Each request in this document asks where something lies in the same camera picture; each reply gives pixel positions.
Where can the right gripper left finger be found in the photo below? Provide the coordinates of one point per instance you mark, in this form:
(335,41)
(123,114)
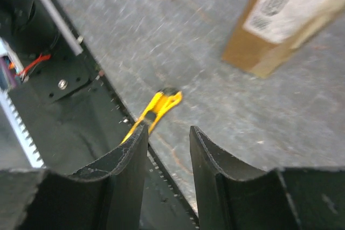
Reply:
(105,194)

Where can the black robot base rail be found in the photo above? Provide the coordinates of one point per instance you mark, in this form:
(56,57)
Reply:
(74,117)

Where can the yellow utility knife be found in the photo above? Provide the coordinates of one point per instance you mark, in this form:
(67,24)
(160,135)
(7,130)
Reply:
(164,100)

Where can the slotted cable duct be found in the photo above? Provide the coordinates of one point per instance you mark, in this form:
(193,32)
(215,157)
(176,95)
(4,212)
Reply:
(17,146)

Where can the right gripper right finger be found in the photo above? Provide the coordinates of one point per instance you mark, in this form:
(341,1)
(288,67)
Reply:
(232,194)

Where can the brown cardboard express box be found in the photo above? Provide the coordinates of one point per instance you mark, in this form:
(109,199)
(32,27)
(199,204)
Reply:
(269,32)

